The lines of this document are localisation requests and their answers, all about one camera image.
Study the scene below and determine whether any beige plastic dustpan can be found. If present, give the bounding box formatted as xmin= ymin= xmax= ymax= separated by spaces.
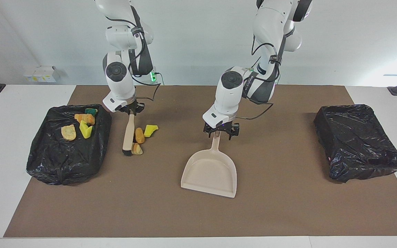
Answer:
xmin=180 ymin=133 xmax=237 ymax=199

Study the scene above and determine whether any brown table mat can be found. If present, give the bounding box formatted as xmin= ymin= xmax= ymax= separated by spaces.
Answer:
xmin=4 ymin=85 xmax=397 ymax=238

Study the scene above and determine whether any white socket box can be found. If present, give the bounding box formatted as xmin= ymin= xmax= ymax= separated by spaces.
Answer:
xmin=23 ymin=66 xmax=57 ymax=83

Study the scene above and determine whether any beige hand brush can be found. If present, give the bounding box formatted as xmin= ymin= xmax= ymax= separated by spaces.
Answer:
xmin=122 ymin=113 xmax=136 ymax=157

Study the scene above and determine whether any orange striped bread slice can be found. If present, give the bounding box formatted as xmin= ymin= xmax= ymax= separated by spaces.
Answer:
xmin=74 ymin=114 xmax=95 ymax=125

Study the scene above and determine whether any pale bread chunk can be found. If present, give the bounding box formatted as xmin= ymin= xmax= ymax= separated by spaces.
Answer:
xmin=61 ymin=125 xmax=77 ymax=141

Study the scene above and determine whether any yellow sponge block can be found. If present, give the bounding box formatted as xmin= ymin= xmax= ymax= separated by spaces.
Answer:
xmin=79 ymin=120 xmax=93 ymax=139

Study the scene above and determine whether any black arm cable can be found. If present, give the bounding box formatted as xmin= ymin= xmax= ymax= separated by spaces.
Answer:
xmin=129 ymin=19 xmax=161 ymax=102
xmin=236 ymin=33 xmax=282 ymax=121

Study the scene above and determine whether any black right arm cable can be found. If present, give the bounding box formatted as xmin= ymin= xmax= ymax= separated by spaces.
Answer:
xmin=129 ymin=19 xmax=161 ymax=102

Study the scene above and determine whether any black bag lined bin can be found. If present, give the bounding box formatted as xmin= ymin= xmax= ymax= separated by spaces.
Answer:
xmin=26 ymin=104 xmax=112 ymax=186
xmin=314 ymin=104 xmax=397 ymax=183

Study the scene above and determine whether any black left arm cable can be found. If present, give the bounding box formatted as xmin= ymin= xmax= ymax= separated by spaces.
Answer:
xmin=236 ymin=33 xmax=282 ymax=121

